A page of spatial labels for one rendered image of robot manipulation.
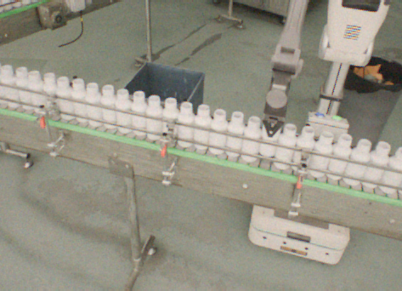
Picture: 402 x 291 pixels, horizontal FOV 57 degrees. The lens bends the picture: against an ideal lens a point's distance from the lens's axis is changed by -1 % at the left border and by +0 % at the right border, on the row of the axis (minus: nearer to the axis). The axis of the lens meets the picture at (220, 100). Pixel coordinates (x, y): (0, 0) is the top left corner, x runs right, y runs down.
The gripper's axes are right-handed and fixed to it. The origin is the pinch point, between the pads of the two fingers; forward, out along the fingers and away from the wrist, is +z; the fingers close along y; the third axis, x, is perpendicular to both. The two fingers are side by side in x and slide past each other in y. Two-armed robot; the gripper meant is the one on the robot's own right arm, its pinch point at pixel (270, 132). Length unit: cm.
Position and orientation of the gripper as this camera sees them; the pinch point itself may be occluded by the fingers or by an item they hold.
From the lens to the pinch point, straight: 118.9
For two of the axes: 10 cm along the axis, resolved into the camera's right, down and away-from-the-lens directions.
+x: 9.7, 1.9, -1.6
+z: -0.9, 8.6, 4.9
